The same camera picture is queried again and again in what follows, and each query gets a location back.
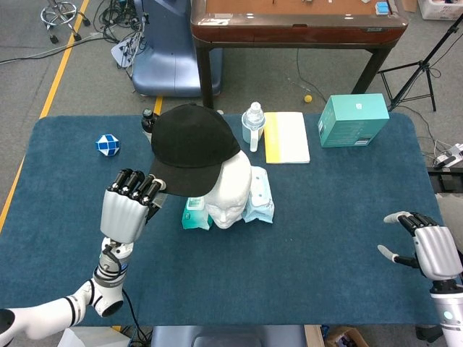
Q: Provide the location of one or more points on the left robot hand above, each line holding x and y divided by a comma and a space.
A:
121, 213

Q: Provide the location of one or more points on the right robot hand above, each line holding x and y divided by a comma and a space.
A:
434, 249

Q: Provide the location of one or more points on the black baseball cap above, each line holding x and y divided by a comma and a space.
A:
191, 148

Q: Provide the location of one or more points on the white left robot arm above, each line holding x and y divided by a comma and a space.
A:
72, 311

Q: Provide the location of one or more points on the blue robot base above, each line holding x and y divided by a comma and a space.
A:
170, 54

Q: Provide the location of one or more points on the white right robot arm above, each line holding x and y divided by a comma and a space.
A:
450, 314

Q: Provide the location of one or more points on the white foam mannequin head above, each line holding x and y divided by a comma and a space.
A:
231, 195

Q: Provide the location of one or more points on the blue white snake puzzle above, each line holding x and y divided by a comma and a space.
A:
108, 144

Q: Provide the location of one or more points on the green wet wipes pack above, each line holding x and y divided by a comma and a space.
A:
193, 217

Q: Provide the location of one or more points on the brown tea bottle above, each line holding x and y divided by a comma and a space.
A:
147, 123

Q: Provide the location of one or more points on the white power strip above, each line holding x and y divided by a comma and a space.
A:
450, 153

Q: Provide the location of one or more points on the brown cardboard box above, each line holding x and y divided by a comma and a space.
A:
345, 338

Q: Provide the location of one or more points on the light blue wet wipes pack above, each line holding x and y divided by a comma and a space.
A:
260, 195

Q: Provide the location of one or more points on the blue table mat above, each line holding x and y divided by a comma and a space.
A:
289, 271

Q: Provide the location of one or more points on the teal cardboard box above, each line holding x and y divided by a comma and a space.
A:
351, 123

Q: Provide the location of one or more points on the grey robot torso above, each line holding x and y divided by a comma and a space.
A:
228, 336

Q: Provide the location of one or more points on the clear water bottle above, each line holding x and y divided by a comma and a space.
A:
254, 112

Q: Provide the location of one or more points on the black tripod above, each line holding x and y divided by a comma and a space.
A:
419, 68

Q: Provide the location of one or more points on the yellow white notebook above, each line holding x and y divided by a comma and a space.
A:
289, 137

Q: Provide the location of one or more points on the small yellow ball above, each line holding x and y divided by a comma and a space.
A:
307, 99

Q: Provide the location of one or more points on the black swivel stool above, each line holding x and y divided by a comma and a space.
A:
61, 18

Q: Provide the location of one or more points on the brown mahjong table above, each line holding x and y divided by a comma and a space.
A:
296, 29

